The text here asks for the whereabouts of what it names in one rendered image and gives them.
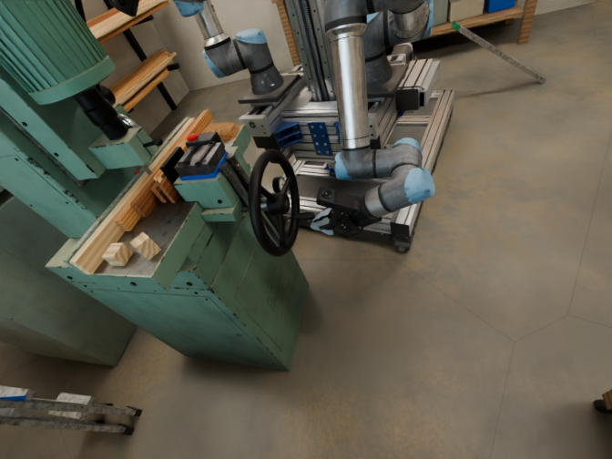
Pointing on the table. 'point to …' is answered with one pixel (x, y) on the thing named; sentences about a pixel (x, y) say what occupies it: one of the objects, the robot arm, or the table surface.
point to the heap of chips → (227, 131)
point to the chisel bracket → (124, 149)
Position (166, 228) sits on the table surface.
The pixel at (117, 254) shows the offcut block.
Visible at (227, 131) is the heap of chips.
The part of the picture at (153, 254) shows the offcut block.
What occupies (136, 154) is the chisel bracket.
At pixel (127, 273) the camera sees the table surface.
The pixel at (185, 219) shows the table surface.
